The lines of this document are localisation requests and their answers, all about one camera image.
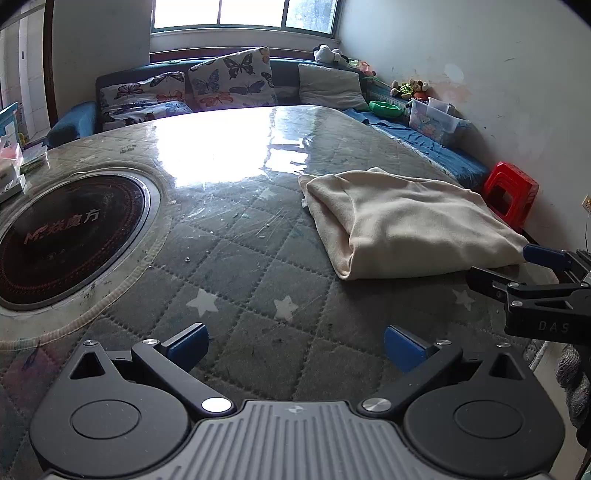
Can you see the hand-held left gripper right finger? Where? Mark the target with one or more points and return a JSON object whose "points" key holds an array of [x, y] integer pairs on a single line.
{"points": [[404, 346]]}

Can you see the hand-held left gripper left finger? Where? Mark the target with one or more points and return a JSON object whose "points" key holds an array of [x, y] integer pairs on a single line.
{"points": [[189, 346]]}

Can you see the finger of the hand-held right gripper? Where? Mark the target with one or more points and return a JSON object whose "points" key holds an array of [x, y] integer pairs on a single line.
{"points": [[547, 256], [489, 279]]}

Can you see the cream cloth garment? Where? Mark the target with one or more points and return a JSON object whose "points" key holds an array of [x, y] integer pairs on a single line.
{"points": [[406, 221]]}

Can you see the red plastic stool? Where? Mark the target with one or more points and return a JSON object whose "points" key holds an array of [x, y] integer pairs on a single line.
{"points": [[510, 189]]}

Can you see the round black induction cooktop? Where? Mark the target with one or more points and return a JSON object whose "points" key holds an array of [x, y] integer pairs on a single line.
{"points": [[64, 240]]}

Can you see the clear plastic storage box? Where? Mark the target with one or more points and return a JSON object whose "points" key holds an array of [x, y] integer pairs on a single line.
{"points": [[436, 122]]}

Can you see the green bowl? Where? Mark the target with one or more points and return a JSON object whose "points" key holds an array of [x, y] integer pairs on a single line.
{"points": [[384, 109]]}

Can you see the pile of small plush toys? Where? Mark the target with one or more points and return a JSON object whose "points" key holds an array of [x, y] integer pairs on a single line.
{"points": [[411, 89]]}

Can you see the butterfly print blanket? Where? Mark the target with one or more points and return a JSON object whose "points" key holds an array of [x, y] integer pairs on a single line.
{"points": [[143, 113]]}

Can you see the flat green packet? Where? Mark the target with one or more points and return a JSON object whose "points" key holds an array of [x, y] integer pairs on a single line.
{"points": [[33, 161]]}

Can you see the pink green plush toy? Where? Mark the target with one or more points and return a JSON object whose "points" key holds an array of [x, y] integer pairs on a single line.
{"points": [[362, 68]]}

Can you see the grey pillow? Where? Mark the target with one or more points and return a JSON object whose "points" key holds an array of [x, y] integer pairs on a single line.
{"points": [[330, 85]]}

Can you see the white pink tissue box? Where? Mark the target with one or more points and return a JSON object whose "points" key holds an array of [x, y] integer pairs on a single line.
{"points": [[9, 159]]}

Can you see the small butterfly print pillow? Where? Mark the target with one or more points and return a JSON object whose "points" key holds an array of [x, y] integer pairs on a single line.
{"points": [[143, 87]]}

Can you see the large butterfly print pillow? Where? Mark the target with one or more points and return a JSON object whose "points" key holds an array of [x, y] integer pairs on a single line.
{"points": [[231, 78]]}

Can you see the panda plush toy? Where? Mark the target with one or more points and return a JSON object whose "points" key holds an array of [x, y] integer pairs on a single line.
{"points": [[328, 54]]}

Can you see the blue sofa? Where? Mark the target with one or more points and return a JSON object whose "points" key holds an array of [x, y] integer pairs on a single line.
{"points": [[286, 81]]}

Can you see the blue cabinet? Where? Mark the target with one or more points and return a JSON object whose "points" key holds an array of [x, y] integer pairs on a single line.
{"points": [[9, 121]]}

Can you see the window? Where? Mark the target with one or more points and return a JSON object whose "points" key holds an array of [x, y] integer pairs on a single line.
{"points": [[240, 14]]}

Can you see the white wall socket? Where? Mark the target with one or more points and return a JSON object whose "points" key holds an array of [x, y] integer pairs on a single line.
{"points": [[587, 203]]}

